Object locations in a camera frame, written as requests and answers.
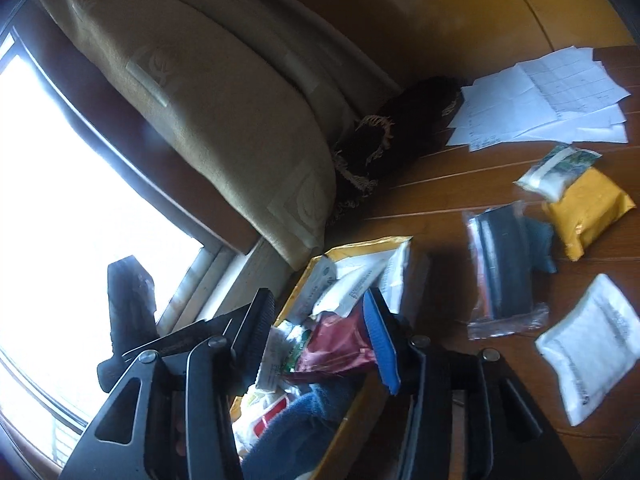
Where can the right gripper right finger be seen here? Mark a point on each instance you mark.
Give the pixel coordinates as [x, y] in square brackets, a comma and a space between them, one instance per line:
[389, 337]

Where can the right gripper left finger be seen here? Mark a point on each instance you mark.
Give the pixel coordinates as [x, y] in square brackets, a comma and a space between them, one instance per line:
[250, 342]

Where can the dark red foil bag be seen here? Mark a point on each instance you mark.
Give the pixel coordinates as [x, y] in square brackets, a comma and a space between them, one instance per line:
[336, 347]

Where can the blue knitted towel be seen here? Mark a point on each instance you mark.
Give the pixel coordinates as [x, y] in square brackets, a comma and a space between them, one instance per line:
[295, 441]

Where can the black item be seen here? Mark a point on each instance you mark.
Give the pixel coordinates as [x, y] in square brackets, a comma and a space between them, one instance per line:
[499, 246]

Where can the green white medicine packet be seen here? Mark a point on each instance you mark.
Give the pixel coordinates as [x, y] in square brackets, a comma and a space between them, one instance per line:
[285, 344]

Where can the yellow cardboard box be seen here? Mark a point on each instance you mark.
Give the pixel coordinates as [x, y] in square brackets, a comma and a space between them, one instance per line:
[335, 282]

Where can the dark tasselled cloth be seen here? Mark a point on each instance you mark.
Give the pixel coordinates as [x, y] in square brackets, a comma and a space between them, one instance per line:
[382, 144]

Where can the white pouch packet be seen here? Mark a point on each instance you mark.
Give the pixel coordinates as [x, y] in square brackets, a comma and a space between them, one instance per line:
[592, 348]

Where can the yellow padded packet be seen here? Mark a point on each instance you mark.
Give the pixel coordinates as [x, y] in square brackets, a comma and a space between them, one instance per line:
[588, 207]

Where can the white green small packet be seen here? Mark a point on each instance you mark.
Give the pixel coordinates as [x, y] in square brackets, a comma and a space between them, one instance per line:
[557, 171]

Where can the beige curtain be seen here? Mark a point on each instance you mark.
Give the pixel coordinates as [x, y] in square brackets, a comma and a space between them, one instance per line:
[250, 93]

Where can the white paper sheets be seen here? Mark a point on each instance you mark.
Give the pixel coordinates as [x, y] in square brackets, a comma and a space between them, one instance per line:
[565, 96]

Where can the wooden wardrobe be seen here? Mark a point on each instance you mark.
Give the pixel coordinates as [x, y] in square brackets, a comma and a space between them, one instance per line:
[469, 38]

